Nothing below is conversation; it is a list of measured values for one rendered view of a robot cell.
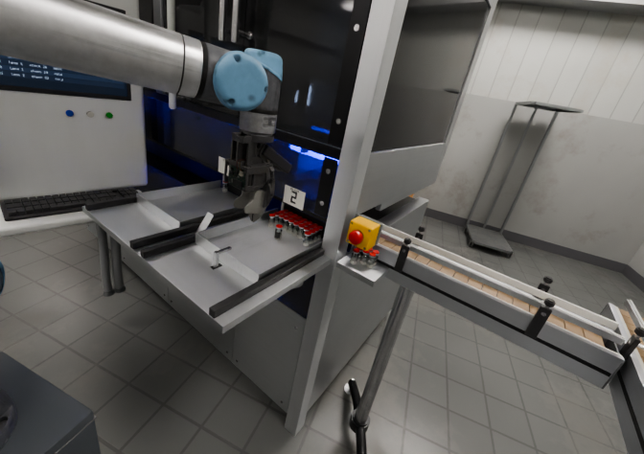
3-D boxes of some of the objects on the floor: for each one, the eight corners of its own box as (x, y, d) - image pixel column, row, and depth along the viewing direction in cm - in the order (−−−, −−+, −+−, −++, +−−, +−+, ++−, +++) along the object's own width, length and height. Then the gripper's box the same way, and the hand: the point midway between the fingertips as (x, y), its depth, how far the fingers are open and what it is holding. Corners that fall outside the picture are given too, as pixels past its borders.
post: (293, 415, 132) (463, -353, 52) (304, 424, 129) (500, -375, 49) (284, 426, 127) (455, -407, 47) (294, 437, 124) (496, -433, 44)
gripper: (223, 127, 61) (218, 220, 69) (253, 138, 56) (244, 236, 64) (255, 127, 67) (247, 212, 76) (284, 137, 63) (272, 225, 71)
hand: (255, 215), depth 72 cm, fingers closed
